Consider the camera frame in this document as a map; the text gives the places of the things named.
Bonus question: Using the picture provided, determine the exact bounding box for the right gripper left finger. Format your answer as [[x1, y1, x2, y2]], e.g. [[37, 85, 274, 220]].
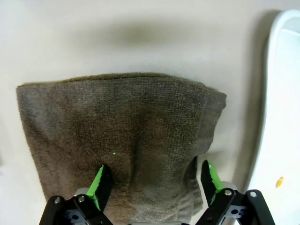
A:
[[39, 164, 115, 225]]

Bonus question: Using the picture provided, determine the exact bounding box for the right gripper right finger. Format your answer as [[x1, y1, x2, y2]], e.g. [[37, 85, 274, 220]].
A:
[[198, 159, 276, 225]]

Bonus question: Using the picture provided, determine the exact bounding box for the brown terry cleaning towel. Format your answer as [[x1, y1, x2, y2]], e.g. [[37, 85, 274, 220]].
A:
[[16, 72, 227, 222]]

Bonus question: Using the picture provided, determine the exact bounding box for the silver metal baking tray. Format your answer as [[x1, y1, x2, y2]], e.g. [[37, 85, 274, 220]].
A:
[[242, 8, 300, 225]]

